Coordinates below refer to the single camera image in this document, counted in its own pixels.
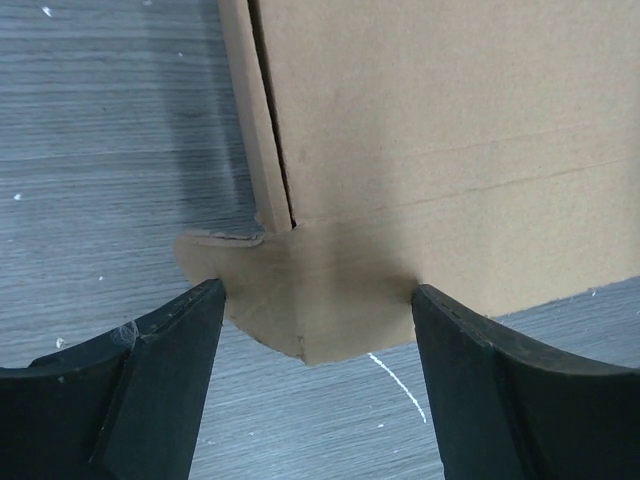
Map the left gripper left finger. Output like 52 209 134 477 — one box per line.
1 280 225 479

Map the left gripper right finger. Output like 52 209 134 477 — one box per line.
412 285 639 479

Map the brown cardboard box sheet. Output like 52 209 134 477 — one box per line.
174 1 639 365

